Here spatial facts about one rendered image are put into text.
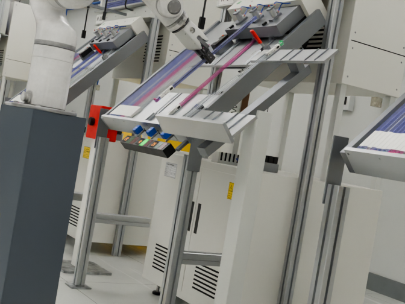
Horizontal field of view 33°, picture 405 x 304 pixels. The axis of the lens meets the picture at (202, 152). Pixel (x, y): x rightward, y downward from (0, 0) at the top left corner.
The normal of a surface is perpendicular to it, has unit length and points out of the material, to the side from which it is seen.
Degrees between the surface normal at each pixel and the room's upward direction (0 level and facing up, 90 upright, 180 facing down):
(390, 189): 90
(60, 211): 90
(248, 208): 90
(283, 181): 90
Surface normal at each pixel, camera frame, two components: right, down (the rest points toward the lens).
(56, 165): 0.71, 0.13
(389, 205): -0.84, -0.14
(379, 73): 0.52, 0.10
